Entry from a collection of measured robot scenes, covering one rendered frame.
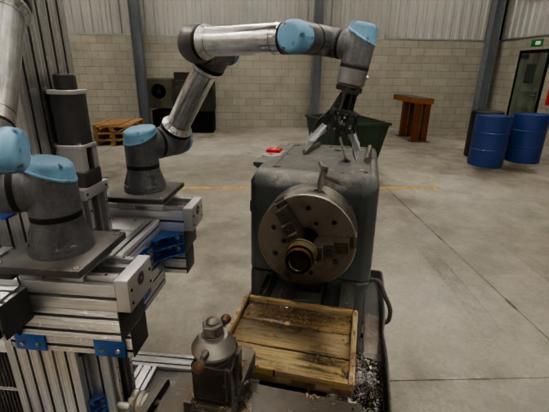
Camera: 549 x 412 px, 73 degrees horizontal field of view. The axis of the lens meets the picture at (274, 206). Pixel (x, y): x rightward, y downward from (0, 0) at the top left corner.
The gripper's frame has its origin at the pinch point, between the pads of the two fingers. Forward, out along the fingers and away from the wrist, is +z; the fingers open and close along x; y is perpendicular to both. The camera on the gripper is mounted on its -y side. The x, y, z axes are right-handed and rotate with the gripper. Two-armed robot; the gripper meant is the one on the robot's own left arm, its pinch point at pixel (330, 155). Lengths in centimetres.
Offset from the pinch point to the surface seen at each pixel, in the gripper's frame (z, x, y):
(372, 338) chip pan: 77, 40, -17
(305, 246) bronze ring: 24.2, -3.1, 12.1
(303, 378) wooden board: 45, -2, 39
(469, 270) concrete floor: 115, 175, -165
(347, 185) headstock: 11.8, 10.9, -13.1
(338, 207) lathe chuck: 14.3, 5.7, 2.5
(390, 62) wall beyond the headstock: -57, 318, -1021
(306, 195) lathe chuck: 13.3, -4.2, 0.2
